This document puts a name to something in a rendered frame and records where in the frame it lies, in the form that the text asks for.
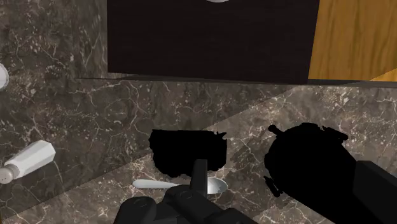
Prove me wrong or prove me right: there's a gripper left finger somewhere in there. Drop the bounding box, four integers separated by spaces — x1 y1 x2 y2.
113 159 225 224

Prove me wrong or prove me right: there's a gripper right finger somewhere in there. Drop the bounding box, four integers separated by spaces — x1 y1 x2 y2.
352 160 397 224

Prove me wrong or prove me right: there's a black boxy object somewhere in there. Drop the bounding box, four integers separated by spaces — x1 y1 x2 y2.
148 129 228 179

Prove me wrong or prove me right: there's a white spoon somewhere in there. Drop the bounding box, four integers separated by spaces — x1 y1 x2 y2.
132 176 229 195

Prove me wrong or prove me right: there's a black rounded object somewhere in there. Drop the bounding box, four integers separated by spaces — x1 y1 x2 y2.
263 122 358 207

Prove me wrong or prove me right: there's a white shaker bottle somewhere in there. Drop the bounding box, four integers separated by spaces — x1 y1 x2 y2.
0 139 57 185

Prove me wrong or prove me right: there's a white round object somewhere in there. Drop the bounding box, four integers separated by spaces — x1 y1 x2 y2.
0 63 10 91

